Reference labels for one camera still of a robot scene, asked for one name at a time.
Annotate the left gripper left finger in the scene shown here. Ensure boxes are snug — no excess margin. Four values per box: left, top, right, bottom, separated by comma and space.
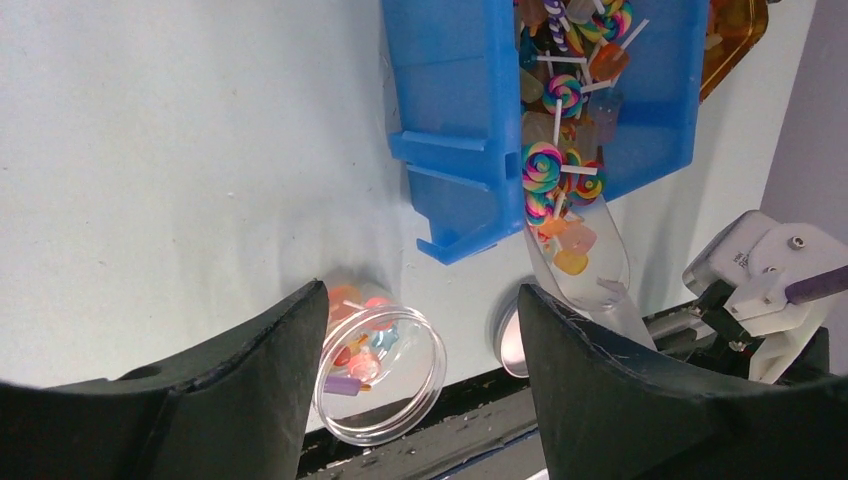
1, 280, 329, 479

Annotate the clear plastic scoop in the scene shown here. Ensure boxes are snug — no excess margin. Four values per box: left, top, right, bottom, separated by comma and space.
523, 196, 656, 350

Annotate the silver jar lid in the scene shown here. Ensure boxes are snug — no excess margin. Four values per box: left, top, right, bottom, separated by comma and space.
491, 298, 529, 378

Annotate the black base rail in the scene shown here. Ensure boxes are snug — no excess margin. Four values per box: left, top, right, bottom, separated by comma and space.
297, 370, 538, 479

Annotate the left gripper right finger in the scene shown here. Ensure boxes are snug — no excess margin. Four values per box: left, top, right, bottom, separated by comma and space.
518, 284, 847, 479

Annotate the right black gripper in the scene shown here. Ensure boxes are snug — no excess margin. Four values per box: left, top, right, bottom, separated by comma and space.
645, 300, 829, 386

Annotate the tin of gummy candies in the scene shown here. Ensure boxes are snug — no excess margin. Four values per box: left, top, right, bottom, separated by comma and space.
699, 0, 769, 102

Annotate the blue plastic candy bin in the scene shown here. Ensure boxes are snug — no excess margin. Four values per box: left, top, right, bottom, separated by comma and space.
382, 1, 708, 265

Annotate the clear plastic jar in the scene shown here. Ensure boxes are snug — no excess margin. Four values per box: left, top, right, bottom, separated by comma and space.
312, 280, 448, 447

